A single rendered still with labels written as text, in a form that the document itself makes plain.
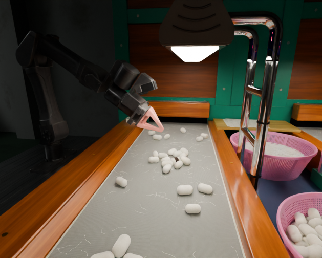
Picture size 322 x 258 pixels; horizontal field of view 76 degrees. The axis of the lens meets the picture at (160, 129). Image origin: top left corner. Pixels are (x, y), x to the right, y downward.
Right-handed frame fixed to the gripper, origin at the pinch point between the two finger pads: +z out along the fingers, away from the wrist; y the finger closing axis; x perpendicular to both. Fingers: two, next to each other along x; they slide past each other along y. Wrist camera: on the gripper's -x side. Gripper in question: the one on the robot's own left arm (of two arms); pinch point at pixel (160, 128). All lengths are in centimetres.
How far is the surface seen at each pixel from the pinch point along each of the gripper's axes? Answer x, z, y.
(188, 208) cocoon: 1.1, 12.6, -26.2
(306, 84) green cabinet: -45, 42, 43
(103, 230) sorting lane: 11.1, 1.5, -32.5
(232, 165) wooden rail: -6.5, 20.7, -8.1
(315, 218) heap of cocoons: -12.1, 32.4, -24.0
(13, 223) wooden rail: 17.5, -11.4, -36.1
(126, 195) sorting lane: 10.5, 2.1, -21.8
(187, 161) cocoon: 1.3, 11.6, -5.5
